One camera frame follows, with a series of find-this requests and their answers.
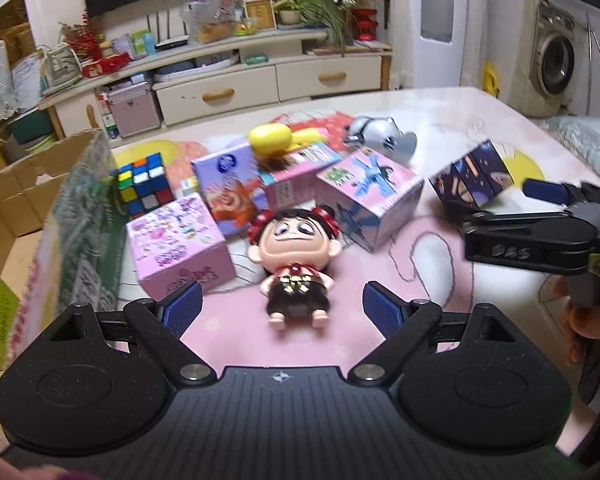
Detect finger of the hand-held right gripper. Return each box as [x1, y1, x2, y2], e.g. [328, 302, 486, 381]
[459, 209, 600, 277]
[522, 178, 588, 208]

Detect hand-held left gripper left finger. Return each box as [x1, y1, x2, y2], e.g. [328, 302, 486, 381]
[35, 280, 219, 389]

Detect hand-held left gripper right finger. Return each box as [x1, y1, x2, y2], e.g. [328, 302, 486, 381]
[348, 281, 537, 389]

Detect pink sticker print box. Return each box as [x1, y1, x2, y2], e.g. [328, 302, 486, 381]
[126, 192, 237, 298]

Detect dark space print box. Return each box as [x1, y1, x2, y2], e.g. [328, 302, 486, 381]
[428, 139, 515, 208]

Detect big-headed doll figure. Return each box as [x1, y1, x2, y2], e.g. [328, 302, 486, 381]
[247, 203, 342, 330]

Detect pink box with blue figure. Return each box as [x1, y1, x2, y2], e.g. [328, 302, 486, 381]
[316, 152, 425, 254]

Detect purple cartoon bear box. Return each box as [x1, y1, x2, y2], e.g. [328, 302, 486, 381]
[191, 142, 271, 238]

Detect pink box with brown print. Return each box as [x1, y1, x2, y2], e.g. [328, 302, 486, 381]
[257, 141, 342, 211]

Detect silver grey toy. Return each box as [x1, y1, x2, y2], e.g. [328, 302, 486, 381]
[342, 115, 418, 166]

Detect brown cardboard box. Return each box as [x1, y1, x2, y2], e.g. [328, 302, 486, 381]
[0, 129, 112, 361]

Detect person's left forearm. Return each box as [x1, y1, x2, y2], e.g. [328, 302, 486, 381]
[0, 442, 98, 480]

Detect person's right hand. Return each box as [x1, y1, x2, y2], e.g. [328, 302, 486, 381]
[550, 277, 599, 367]

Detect pink printed tablecloth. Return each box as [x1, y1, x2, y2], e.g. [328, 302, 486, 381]
[100, 86, 600, 461]

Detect grey floral pillow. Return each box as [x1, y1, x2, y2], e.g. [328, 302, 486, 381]
[539, 115, 600, 188]

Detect yellow plastic toy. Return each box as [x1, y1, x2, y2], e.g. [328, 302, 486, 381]
[482, 62, 499, 97]

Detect colourful puzzle cube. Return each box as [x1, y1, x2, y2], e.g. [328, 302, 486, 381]
[111, 152, 175, 218]

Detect silver washing machine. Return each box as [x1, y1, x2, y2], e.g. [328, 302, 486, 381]
[509, 0, 590, 118]

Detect yellow duck toy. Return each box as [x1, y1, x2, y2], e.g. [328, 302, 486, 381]
[248, 122, 331, 157]

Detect white tower air conditioner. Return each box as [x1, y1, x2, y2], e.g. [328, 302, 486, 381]
[390, 0, 489, 92]

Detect pink storage box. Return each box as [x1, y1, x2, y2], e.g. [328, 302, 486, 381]
[111, 91, 162, 137]

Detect red vase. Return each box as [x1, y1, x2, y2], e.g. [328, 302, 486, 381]
[352, 7, 379, 42]

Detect cream television cabinet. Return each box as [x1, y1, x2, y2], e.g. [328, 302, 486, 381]
[39, 27, 394, 137]

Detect red gift box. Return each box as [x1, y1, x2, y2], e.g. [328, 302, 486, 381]
[81, 54, 132, 79]

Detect glass electric kettle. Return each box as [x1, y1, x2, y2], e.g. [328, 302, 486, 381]
[41, 44, 82, 87]

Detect potted green plant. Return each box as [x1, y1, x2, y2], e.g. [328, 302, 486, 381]
[275, 0, 361, 56]

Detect red berry branch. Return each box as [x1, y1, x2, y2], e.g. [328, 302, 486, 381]
[59, 9, 105, 58]

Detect clear plastic snack bag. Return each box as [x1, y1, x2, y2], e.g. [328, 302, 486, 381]
[180, 0, 247, 45]

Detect gold framed certificate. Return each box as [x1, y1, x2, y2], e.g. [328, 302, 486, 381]
[243, 0, 277, 32]

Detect grey string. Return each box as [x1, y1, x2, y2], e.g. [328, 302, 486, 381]
[387, 232, 456, 307]

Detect cream drawer with wooden handle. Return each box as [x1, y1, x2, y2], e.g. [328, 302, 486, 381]
[276, 54, 384, 102]
[152, 71, 277, 127]

